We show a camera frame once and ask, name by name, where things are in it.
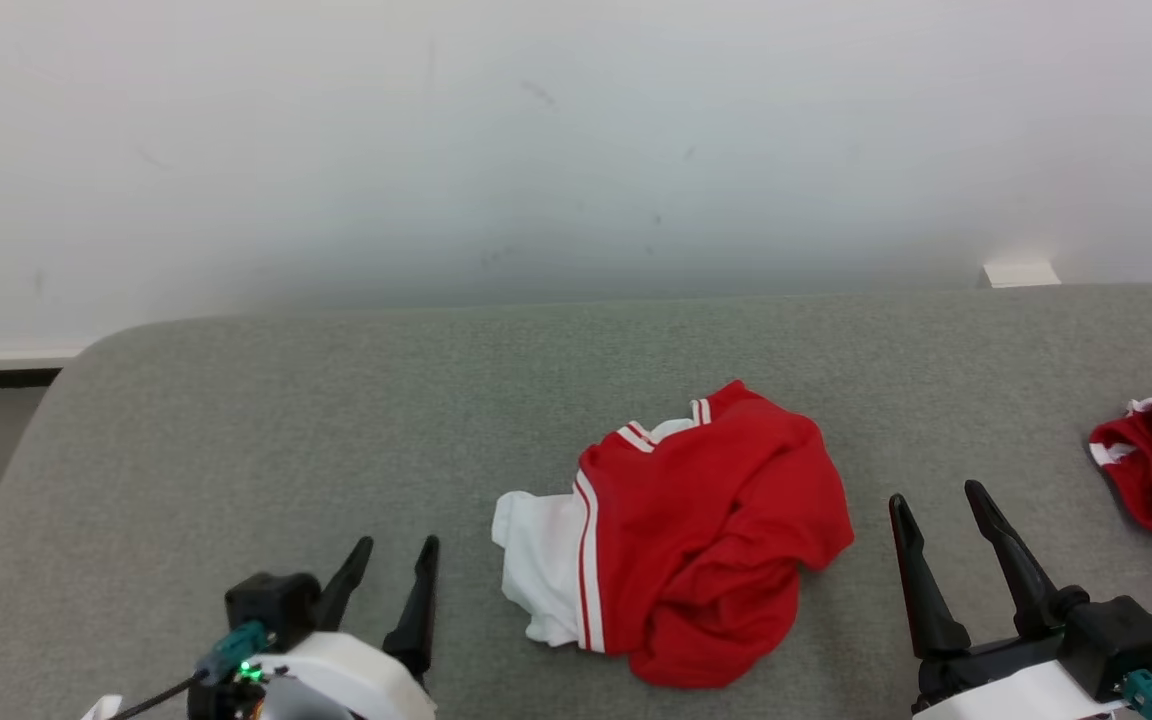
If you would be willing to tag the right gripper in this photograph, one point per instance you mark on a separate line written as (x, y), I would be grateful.
(996, 690)

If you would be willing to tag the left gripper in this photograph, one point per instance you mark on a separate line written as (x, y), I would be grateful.
(346, 680)

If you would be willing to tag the red shirt with white sleeves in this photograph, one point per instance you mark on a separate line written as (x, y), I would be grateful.
(716, 520)

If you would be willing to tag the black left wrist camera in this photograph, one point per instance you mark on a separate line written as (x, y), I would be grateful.
(271, 602)

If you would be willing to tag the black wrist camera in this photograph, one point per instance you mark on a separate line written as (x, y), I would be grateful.
(1126, 635)
(271, 602)

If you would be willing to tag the teal left camera connector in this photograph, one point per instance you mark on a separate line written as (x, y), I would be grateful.
(231, 652)

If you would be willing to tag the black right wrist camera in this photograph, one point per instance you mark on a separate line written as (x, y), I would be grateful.
(1126, 635)

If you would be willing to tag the white wall outlet box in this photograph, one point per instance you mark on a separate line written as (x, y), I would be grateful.
(1021, 274)

